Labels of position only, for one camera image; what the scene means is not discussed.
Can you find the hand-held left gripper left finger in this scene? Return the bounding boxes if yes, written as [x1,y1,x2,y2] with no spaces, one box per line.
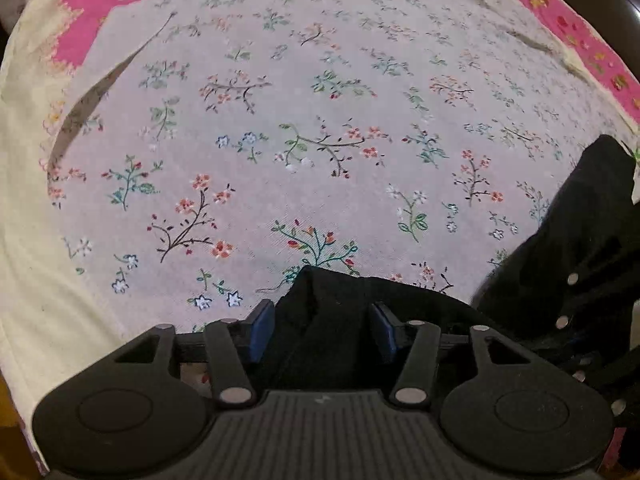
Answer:
[100,300,276,407]

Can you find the cream blanket with pink pattern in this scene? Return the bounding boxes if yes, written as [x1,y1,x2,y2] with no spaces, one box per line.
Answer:
[0,0,640,411]

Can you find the black pants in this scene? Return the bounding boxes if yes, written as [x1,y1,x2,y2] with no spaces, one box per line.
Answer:
[255,135,640,411]

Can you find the white floral bed sheet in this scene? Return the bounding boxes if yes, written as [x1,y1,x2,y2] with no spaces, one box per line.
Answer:
[47,0,640,336]

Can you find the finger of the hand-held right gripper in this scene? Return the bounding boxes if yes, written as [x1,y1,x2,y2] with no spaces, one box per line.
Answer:
[570,355,631,417]
[552,260,640,333]

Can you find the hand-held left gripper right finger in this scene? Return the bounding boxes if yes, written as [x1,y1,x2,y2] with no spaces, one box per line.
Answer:
[369,301,566,407]

